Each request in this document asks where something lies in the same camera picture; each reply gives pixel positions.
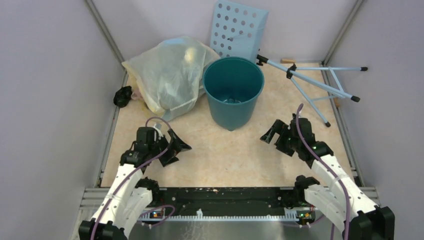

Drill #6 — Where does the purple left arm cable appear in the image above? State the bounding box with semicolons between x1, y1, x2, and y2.
90;116;173;240

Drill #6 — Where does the translucent filled plastic bag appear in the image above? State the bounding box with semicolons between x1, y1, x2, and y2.
122;36;220;121

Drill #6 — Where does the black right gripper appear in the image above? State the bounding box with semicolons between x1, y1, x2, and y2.
260;119;301;157

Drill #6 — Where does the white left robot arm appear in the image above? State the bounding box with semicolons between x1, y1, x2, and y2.
78;126;191;240

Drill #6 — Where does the teal plastic trash bin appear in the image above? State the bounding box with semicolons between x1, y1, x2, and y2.
202;56;265;131

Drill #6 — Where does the light blue perforated panel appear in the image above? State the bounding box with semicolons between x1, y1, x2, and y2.
210;0;269;63

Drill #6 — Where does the black trash bag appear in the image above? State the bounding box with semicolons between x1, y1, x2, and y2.
113;86;133;108

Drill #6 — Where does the light blue folding stand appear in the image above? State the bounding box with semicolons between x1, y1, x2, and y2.
256;54;369;128

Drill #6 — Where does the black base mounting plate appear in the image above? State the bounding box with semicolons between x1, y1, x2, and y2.
149;187;312;217

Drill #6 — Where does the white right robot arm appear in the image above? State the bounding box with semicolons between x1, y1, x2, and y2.
260;114;395;240

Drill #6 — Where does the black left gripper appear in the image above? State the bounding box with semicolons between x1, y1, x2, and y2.
148;128;191;167

